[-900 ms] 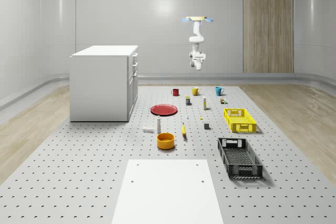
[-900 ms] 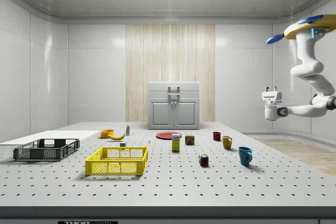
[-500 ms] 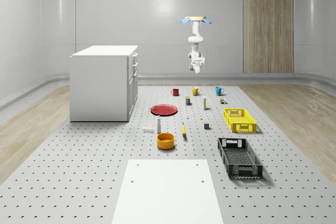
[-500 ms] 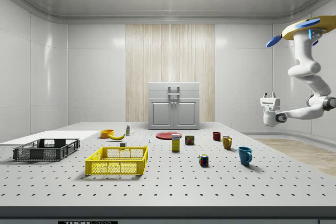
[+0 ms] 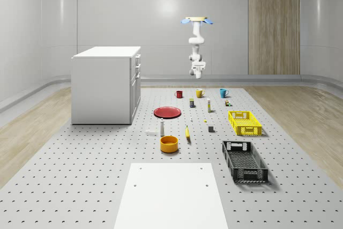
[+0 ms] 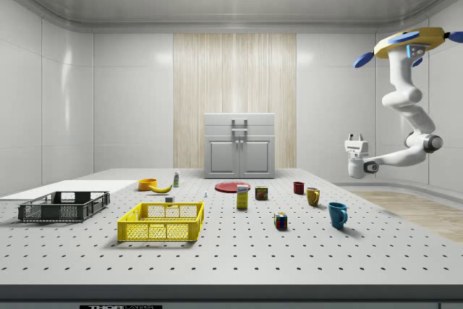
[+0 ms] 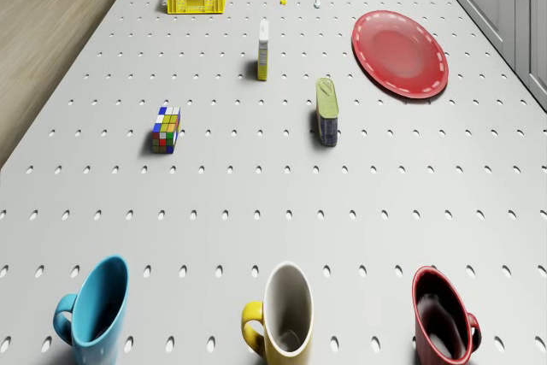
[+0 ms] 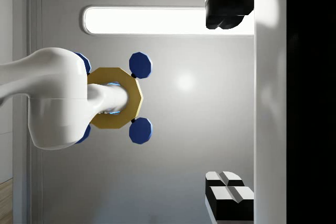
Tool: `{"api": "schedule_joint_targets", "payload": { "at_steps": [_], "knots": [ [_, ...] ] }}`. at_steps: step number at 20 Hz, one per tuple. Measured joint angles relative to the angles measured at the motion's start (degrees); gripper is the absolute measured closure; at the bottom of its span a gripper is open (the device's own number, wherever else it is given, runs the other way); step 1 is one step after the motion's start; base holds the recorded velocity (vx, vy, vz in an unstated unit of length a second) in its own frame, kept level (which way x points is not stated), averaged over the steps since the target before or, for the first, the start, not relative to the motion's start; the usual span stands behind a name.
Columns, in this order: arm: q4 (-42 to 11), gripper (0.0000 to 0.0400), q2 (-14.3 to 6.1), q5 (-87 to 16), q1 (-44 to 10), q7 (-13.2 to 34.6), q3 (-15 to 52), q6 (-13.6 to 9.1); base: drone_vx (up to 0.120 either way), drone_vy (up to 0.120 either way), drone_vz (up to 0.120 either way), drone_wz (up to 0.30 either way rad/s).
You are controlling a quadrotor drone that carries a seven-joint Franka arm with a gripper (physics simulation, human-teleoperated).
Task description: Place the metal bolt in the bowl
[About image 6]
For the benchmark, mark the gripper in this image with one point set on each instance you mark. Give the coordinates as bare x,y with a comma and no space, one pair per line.
357,148

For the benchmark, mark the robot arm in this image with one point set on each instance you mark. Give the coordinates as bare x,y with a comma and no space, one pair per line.
401,74

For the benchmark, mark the yellow mug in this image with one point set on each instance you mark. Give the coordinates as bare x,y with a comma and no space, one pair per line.
312,197

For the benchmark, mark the red mug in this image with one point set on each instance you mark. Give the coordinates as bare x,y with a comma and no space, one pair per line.
298,188

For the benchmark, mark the blue mug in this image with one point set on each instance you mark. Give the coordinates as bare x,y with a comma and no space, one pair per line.
336,216

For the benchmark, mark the puzzle cube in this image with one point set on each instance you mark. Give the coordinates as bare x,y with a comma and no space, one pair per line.
280,221

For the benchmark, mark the flat-sided can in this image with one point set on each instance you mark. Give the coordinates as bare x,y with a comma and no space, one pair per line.
261,193

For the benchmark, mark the white cabinet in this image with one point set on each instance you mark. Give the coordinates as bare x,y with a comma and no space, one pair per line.
238,142

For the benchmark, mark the yellow and white box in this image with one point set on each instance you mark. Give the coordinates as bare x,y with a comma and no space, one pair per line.
242,198

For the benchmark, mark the red plate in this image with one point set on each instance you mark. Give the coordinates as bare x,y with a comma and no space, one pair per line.
228,187

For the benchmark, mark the small white bottle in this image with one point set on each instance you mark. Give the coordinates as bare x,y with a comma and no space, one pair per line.
176,179

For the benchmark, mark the grey cube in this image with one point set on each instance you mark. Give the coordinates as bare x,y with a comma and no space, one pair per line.
169,199

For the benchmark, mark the banana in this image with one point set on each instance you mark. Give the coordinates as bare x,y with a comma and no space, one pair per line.
161,190

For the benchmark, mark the yellow bowl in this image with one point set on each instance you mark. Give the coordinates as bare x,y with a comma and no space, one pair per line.
146,185

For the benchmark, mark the yellow basket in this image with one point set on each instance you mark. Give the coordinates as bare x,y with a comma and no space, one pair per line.
159,231

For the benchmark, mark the dark grey basket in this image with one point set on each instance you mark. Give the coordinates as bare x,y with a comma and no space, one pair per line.
54,211

